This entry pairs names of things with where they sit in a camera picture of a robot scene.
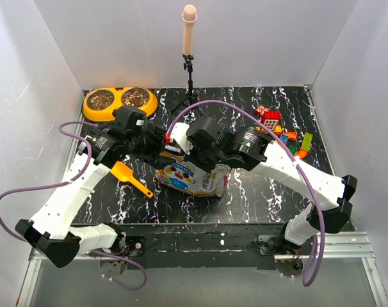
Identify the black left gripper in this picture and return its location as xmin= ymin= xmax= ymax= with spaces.
xmin=127 ymin=123 xmax=177 ymax=168

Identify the white cartoon pet food bag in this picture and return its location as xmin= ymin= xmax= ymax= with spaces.
xmin=156 ymin=152 xmax=231 ymax=197

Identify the yellow plastic food scoop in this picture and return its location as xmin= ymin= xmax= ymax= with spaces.
xmin=110 ymin=161 xmax=154 ymax=198

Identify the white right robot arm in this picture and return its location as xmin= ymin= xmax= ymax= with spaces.
xmin=175 ymin=127 xmax=357 ymax=254

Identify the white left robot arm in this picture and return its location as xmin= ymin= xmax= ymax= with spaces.
xmin=15 ymin=122 xmax=166 ymax=268

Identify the yellow double pet bowl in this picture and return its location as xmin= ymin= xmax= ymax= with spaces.
xmin=82 ymin=86 xmax=158 ymax=122

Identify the red owl toy block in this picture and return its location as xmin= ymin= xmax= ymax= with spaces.
xmin=255 ymin=105 xmax=269 ymax=117

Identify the red yellow toy block truck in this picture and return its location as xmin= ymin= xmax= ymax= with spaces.
xmin=258 ymin=109 xmax=284 ymax=136

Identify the orange curved toy track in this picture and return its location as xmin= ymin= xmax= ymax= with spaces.
xmin=280 ymin=132 xmax=308 ymax=159

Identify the black tripod stand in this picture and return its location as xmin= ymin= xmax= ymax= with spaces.
xmin=171 ymin=54 xmax=198 ymax=114

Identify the green toy building brick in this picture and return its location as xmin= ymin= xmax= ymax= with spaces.
xmin=300 ymin=132 xmax=313 ymax=152

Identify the pink microphone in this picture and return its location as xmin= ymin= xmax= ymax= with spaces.
xmin=182 ymin=4 xmax=198 ymax=56

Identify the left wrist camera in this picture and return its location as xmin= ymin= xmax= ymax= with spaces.
xmin=113 ymin=106 xmax=146 ymax=132

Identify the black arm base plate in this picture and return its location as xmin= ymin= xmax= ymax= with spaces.
xmin=88 ymin=223 xmax=318 ymax=271

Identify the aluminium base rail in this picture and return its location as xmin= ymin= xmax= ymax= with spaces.
xmin=17 ymin=232 xmax=388 ymax=306

